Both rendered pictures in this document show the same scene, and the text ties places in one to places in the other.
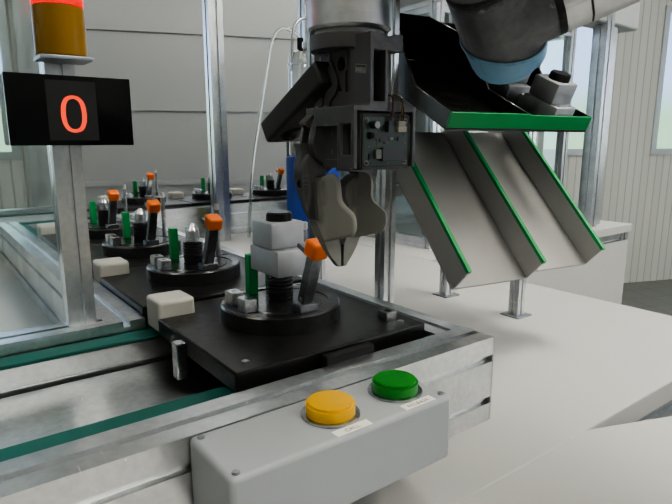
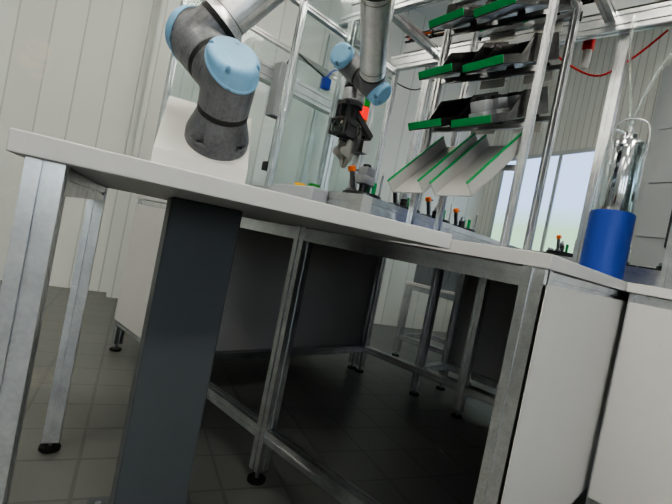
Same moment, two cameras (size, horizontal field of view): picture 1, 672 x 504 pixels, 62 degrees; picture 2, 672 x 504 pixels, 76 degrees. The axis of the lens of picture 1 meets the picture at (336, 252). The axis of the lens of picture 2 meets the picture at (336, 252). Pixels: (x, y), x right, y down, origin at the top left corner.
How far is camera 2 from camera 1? 1.53 m
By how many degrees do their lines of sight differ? 81
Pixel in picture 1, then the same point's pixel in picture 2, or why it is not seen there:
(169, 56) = not seen: outside the picture
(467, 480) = not seen: hidden behind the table
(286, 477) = (279, 187)
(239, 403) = not seen: hidden behind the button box
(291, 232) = (363, 169)
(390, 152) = (336, 128)
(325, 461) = (285, 188)
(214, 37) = (599, 147)
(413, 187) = (420, 161)
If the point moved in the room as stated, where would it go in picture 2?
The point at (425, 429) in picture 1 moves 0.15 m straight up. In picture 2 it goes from (305, 192) to (314, 145)
